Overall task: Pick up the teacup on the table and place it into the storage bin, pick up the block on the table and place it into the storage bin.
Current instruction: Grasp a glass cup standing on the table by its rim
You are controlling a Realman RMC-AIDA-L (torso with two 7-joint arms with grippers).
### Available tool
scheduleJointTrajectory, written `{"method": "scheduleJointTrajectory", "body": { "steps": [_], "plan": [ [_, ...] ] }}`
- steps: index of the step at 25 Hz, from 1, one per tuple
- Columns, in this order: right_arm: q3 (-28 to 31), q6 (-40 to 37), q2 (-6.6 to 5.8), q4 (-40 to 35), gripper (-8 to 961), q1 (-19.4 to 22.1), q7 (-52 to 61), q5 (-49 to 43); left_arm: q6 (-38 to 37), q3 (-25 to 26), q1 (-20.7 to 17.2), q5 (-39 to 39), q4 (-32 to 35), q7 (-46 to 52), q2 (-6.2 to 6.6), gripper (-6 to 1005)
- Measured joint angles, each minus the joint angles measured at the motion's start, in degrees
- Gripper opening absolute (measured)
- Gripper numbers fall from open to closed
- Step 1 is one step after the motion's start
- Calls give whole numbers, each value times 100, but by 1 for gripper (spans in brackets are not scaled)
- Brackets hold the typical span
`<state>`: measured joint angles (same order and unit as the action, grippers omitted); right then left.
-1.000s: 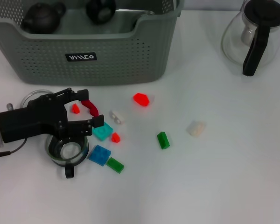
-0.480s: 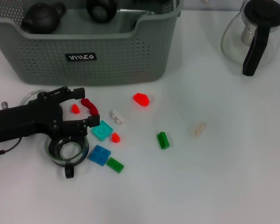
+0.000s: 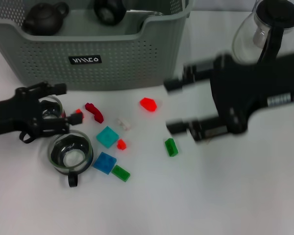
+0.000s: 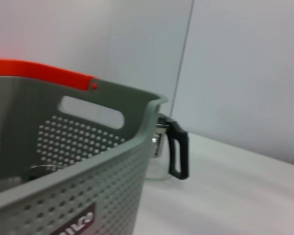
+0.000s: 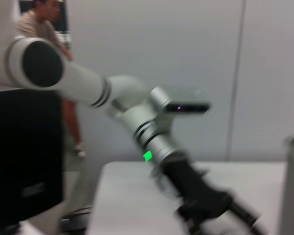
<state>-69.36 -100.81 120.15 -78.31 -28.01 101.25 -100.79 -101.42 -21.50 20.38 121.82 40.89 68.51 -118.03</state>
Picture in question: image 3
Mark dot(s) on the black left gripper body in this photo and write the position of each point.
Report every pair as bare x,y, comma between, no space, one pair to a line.
14,115

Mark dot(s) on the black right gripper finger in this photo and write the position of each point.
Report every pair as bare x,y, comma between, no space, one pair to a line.
203,128
196,73

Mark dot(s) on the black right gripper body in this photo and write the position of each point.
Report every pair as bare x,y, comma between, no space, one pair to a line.
247,88

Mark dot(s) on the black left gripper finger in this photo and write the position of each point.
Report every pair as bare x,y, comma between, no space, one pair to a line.
56,124
46,89

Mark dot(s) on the small red toy block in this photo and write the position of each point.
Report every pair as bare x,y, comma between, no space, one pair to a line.
78,111
121,145

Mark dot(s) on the dark red curved block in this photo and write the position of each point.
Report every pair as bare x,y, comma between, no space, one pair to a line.
95,113

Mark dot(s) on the large red toy block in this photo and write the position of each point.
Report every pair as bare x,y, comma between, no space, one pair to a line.
148,104

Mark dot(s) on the grey-green perforated storage bin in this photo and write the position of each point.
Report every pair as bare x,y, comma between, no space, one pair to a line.
127,61

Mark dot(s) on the thick green toy brick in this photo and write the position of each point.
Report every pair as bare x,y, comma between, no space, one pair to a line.
171,147

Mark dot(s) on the teal square toy brick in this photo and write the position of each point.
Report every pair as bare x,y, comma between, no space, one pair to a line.
107,137

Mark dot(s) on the blue square toy brick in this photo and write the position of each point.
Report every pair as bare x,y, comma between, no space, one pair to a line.
104,162

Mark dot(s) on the white toy brick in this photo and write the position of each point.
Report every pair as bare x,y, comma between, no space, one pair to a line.
124,123

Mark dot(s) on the dark clay teapot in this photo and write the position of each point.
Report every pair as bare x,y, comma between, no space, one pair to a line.
44,19

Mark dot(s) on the flat green toy brick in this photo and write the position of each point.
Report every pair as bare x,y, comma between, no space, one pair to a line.
121,173

